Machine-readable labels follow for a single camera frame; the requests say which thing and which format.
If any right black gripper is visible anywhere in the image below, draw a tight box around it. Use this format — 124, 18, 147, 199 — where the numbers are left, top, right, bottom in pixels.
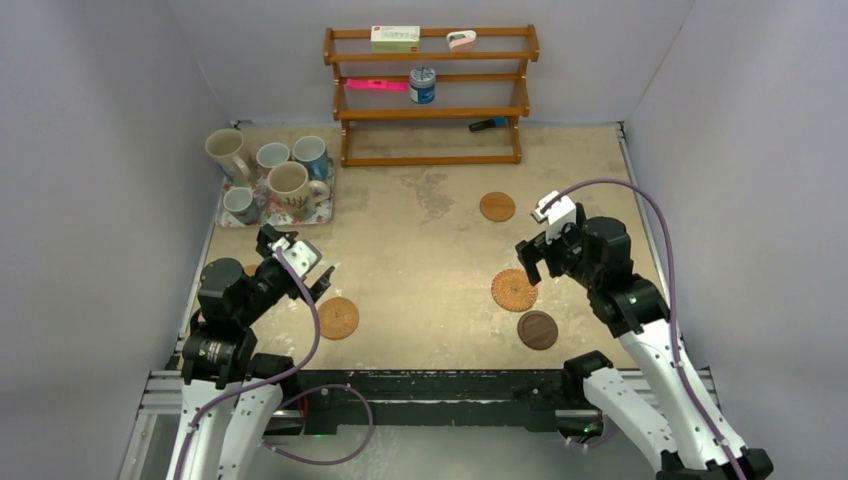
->
516, 213, 600, 288

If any woven rattan coaster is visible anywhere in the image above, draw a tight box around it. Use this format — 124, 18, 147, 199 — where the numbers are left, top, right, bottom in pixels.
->
491, 269, 539, 312
318, 297, 360, 340

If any dark brown wooden coaster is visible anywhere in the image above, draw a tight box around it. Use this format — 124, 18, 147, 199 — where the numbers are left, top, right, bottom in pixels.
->
517, 310, 558, 351

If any blue mug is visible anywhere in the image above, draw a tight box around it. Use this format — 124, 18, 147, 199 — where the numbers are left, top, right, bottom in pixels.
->
292, 136, 329, 181

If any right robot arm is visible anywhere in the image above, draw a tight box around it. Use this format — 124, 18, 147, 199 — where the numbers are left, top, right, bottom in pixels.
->
516, 198, 774, 479

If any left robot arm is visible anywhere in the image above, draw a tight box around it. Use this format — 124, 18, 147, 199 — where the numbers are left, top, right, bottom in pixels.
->
166, 225, 333, 479

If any floral pattern tray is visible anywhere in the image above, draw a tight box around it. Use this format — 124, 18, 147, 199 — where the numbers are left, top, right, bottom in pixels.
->
214, 177, 333, 228

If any cream mug with plant print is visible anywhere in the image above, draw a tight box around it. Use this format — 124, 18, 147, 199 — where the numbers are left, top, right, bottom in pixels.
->
267, 161, 331, 220

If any small grey white mug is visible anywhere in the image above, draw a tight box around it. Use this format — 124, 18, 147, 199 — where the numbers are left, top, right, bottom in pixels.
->
223, 187, 260, 225

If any black blue marker pen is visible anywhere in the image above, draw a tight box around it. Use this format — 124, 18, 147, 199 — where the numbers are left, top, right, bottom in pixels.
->
468, 116, 508, 133

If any tall cream mug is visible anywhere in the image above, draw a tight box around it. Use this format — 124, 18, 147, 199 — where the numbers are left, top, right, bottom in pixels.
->
204, 128, 256, 186

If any wooden three-tier shelf rack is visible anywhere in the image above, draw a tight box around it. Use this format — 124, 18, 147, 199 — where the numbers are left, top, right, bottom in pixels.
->
322, 24, 540, 167

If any pink highlighter marker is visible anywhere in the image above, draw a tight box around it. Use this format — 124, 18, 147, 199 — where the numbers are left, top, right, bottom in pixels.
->
345, 78, 408, 92

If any blue white lidded jar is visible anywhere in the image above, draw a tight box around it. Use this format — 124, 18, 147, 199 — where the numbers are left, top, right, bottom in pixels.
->
408, 66, 436, 104

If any pink white small device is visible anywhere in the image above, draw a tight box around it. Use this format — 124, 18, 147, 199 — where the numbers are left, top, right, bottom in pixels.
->
445, 30, 477, 52

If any white green cardboard box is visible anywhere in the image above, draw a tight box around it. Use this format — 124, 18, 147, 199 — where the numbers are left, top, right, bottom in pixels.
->
370, 25, 420, 54

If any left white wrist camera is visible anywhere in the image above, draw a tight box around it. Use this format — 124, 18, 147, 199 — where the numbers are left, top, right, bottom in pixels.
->
269, 237, 322, 280

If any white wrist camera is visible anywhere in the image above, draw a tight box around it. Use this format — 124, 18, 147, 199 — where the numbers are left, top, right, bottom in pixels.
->
269, 237, 322, 280
532, 190, 578, 244

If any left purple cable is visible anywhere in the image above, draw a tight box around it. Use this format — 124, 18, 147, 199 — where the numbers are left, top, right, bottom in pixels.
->
170, 248, 375, 480

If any purple cable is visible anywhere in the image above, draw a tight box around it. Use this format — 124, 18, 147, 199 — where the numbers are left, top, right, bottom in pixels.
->
539, 178, 751, 480
170, 248, 375, 480

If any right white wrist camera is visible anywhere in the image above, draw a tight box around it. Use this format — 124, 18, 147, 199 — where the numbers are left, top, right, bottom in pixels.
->
532, 190, 578, 244

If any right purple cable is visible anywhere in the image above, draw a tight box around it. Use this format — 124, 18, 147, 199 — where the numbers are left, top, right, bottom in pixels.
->
539, 178, 751, 480

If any black aluminium base frame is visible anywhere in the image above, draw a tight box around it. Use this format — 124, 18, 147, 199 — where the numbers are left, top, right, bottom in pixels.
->
117, 334, 720, 480

